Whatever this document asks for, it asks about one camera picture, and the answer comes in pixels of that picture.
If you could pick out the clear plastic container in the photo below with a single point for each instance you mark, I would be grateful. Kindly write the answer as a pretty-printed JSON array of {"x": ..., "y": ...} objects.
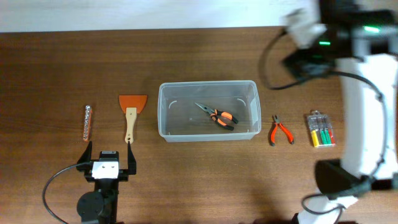
[{"x": 181, "y": 120}]

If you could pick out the socket bit rail orange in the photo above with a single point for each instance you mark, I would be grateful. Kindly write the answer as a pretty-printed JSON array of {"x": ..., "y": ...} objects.
[{"x": 87, "y": 123}]

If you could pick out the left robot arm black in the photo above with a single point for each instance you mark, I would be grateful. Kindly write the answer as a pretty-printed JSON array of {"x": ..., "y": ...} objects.
[{"x": 101, "y": 204}]

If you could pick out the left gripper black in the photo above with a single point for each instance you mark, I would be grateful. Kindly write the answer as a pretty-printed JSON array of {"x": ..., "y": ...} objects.
[{"x": 124, "y": 175}]

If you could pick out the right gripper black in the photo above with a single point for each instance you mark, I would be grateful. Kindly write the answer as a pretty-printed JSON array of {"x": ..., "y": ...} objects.
[{"x": 305, "y": 57}]

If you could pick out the screwdriver set clear case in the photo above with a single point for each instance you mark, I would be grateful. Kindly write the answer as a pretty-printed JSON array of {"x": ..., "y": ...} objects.
[{"x": 320, "y": 129}]

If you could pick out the orange scraper wooden handle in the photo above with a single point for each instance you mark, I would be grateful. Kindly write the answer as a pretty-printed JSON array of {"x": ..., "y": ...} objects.
[{"x": 131, "y": 105}]

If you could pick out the orange black long-nose pliers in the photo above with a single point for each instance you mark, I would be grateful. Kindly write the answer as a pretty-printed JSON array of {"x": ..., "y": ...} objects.
[{"x": 219, "y": 116}]

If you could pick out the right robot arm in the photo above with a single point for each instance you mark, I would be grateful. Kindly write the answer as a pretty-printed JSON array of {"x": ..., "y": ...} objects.
[{"x": 360, "y": 47}]

